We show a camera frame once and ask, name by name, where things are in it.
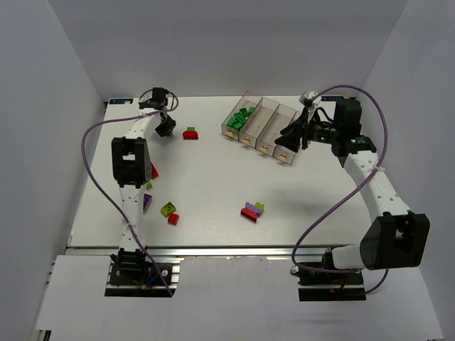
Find red small brick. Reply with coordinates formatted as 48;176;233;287
167;213;180;226

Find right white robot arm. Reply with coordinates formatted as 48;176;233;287
276;99;430;274

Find corner logo sticker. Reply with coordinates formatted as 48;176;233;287
108;98;134;105
321;95;345;102

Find lilac purple brick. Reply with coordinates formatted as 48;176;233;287
245;202;264;216

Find purple flat brick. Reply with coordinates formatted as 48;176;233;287
143;193;153;213

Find red brick near left arm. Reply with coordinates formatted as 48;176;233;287
151;164;159;179

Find aluminium front rail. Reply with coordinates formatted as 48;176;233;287
65;244;378;259

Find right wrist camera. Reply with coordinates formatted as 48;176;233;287
299;90;317;110

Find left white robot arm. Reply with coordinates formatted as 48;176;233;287
111;87;176;252

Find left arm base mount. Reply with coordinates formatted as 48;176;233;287
105;249;179;298

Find red brick with green top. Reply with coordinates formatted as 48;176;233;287
182;126;198;140

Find green long brick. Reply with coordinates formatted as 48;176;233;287
234;112;248;125

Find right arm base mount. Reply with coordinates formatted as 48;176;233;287
289;247;366;302

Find clear four-bin organizer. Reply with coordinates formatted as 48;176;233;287
221;92;301;165

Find left corner logo sticker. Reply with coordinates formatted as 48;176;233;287
108;98;134;105

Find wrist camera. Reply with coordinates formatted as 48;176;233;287
299;90;317;110
138;97;156;109

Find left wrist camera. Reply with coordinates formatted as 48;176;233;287
138;97;156;109

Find right corner logo sticker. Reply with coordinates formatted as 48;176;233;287
321;95;345;102

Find lime yellow brick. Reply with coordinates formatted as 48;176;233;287
160;202;176;217

